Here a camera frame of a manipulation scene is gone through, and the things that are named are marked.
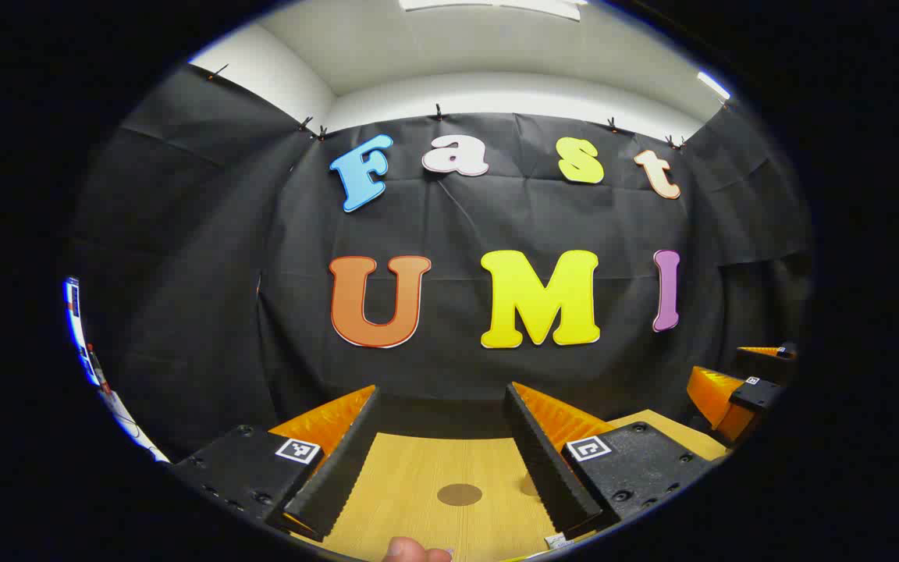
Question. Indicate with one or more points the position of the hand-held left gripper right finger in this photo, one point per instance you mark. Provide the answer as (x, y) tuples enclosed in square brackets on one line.
[(547, 468)]

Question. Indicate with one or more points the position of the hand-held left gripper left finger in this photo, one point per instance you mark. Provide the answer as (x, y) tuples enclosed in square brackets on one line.
[(344, 460)]

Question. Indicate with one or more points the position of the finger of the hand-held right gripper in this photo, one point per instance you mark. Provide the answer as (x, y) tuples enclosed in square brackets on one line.
[(769, 363), (758, 394)]

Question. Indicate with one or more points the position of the brown round coaster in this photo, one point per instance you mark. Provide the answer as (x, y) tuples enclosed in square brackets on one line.
[(460, 494)]

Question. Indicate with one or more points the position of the wooden desktop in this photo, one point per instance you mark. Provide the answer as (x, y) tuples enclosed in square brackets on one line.
[(418, 515)]

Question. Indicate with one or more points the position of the white side table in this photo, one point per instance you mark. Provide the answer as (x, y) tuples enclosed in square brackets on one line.
[(133, 429)]

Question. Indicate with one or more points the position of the ceiling light panel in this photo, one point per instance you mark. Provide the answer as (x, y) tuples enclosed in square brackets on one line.
[(496, 6), (713, 84)]

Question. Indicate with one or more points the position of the computer monitor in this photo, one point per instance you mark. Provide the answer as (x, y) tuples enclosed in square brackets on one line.
[(75, 320)]

